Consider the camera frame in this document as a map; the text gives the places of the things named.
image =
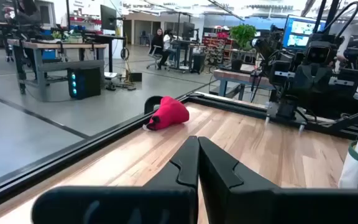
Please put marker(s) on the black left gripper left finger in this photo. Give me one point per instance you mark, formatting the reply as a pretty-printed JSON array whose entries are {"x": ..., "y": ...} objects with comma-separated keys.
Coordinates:
[{"x": 166, "y": 202}]

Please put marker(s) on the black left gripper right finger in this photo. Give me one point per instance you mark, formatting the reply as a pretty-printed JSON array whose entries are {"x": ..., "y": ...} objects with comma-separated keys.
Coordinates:
[{"x": 244, "y": 202}]

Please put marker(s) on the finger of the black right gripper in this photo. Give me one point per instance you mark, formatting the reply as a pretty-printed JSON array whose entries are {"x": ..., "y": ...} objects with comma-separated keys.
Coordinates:
[
  {"x": 343, "y": 79},
  {"x": 283, "y": 74}
]

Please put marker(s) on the red gardening glove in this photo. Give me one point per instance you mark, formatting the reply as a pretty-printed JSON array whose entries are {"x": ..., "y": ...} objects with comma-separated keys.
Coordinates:
[{"x": 169, "y": 115}]

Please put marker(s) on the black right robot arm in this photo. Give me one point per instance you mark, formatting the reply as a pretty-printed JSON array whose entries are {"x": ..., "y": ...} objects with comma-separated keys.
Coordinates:
[{"x": 286, "y": 107}]

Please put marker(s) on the wooden table blue legs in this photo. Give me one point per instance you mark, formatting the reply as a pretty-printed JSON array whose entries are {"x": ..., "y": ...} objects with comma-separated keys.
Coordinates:
[{"x": 238, "y": 76}]

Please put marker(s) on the blue screen monitor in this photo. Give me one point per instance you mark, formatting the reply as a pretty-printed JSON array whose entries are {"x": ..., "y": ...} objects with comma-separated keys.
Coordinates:
[{"x": 300, "y": 31}]

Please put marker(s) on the large green potted plant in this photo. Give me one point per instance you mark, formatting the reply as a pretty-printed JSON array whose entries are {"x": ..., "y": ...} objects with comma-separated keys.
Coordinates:
[{"x": 242, "y": 34}]

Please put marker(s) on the black computer tower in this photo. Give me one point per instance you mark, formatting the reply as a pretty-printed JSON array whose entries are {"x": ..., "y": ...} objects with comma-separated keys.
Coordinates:
[{"x": 84, "y": 82}]

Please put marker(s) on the black monitor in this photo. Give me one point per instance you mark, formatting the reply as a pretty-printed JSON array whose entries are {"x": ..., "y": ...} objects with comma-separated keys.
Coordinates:
[{"x": 108, "y": 17}]

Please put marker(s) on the wooden top workbench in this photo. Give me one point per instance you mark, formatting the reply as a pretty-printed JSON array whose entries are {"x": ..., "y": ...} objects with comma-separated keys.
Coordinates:
[{"x": 57, "y": 45}]

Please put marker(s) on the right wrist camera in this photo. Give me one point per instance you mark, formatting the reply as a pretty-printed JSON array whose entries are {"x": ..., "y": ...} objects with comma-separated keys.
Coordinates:
[{"x": 319, "y": 53}]

